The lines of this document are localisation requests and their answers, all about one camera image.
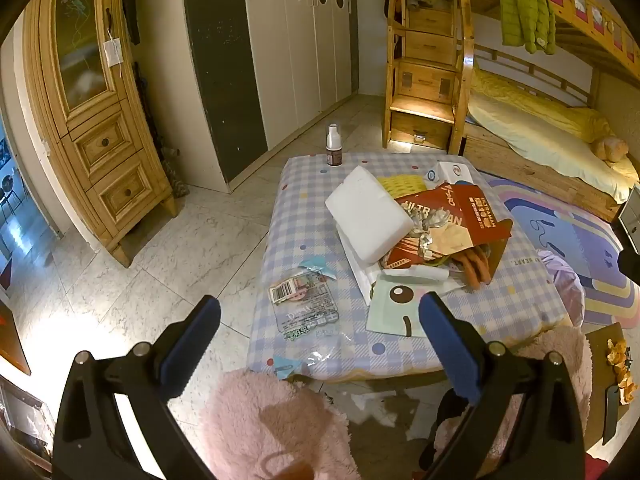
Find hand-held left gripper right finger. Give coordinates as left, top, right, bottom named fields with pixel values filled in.
left=419, top=291, right=587, bottom=480

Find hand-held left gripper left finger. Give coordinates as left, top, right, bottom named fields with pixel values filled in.
left=52, top=295, right=222, bottom=480

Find purple trash bag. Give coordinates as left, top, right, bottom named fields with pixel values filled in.
left=537, top=250, right=586, bottom=328

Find orange plush item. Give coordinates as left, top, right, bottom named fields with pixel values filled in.
left=450, top=245, right=493, bottom=290

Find red printed cardboard box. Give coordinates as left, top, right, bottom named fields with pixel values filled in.
left=381, top=180, right=515, bottom=291

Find yellow foam net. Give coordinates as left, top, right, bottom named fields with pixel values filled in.
left=376, top=175, right=426, bottom=198

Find white nightstand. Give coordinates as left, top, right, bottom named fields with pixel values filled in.
left=617, top=200, right=640, bottom=256

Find pale green face card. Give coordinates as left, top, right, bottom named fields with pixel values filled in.
left=366, top=277, right=431, bottom=338

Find pastel rainbow rug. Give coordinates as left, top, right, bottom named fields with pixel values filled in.
left=477, top=170, right=640, bottom=328

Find light blue paper scrap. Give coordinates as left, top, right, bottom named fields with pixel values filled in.
left=299, top=256, right=337, bottom=281
left=272, top=356, right=307, bottom=380

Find orange peels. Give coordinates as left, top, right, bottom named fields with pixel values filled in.
left=606, top=338, right=636, bottom=406

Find clear plastic wrapper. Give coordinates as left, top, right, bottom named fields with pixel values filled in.
left=269, top=269, right=341, bottom=343

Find tan plush toy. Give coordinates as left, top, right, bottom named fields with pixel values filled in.
left=591, top=136, right=630, bottom=163

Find crumpled silver foil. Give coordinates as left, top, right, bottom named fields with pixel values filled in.
left=405, top=207, right=453, bottom=261

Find wooden bunk bed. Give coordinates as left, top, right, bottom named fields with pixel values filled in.
left=457, top=0, right=640, bottom=223

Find black knife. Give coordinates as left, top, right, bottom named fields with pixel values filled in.
left=601, top=385, right=621, bottom=447

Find white foam block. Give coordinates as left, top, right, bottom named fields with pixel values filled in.
left=325, top=165, right=412, bottom=265

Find patterned bag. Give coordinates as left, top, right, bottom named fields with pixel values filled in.
left=159, top=147, right=191, bottom=198

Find table with checkered tablecloth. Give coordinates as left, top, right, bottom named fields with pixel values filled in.
left=247, top=152, right=573, bottom=386

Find small white box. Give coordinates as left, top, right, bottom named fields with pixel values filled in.
left=425, top=160, right=473, bottom=188

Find brown framed board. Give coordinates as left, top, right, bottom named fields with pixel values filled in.
left=0, top=300, right=32, bottom=377

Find yellow blanket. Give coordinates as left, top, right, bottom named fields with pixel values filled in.
left=472, top=67, right=617, bottom=147

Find brown pump bottle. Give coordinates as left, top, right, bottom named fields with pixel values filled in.
left=325, top=123, right=342, bottom=167

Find wooden cabinet with drawers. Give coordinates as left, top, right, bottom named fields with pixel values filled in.
left=22, top=0, right=180, bottom=268

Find wooden stair drawers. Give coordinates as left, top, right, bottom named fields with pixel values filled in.
left=382, top=0, right=473, bottom=156

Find green puffer jacket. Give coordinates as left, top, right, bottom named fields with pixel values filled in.
left=500, top=0, right=557, bottom=56

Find white wardrobe with round holes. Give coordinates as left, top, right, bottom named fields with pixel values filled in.
left=181, top=0, right=360, bottom=195

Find black hanging cloth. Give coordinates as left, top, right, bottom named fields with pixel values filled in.
left=121, top=0, right=142, bottom=46

